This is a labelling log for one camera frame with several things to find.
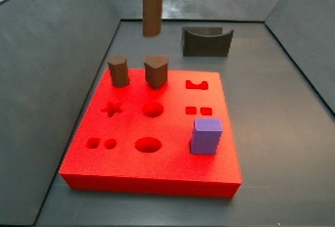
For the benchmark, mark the brown oval cylinder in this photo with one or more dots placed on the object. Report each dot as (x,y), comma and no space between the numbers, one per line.
(152,15)

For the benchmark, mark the red foam shape board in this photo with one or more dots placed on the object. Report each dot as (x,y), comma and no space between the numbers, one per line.
(132,146)

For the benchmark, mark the black curved fixture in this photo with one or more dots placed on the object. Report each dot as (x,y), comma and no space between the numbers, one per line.
(207,41)

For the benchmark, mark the brown heart-shaped peg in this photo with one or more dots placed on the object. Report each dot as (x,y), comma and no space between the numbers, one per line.
(156,71)

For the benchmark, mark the purple rectangular block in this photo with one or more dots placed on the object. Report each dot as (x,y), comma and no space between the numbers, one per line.
(207,134)

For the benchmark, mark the brown hexagonal peg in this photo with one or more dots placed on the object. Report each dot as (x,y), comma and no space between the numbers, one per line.
(119,68)

